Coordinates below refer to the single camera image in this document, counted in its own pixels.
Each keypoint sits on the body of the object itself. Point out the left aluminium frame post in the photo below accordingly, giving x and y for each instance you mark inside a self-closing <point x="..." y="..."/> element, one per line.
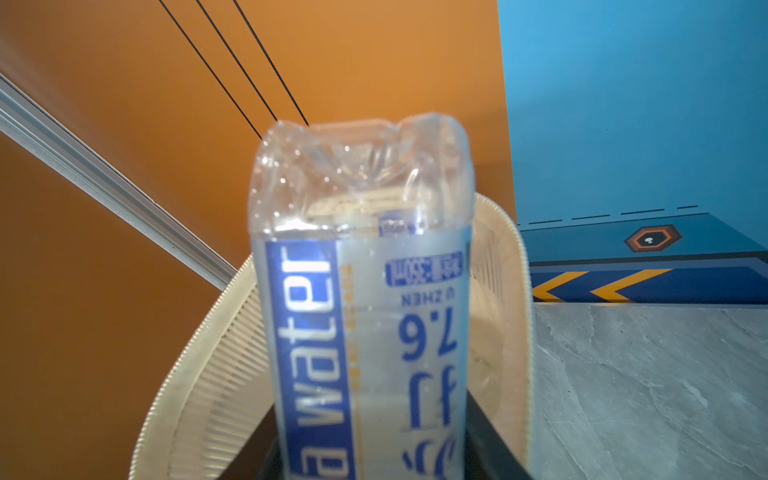
<point x="29" y="125"/>

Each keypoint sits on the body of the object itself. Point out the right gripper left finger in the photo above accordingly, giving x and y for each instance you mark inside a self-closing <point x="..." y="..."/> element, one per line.
<point x="271" y="467"/>

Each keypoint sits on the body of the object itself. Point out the cream slatted waste bin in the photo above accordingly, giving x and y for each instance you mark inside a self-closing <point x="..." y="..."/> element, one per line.
<point x="214" y="418"/>

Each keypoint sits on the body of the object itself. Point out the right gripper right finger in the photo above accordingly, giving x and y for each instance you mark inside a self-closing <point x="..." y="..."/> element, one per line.
<point x="486" y="455"/>

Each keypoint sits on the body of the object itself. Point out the clear water bottle blue label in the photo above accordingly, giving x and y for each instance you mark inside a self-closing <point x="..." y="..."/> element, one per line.
<point x="361" y="241"/>

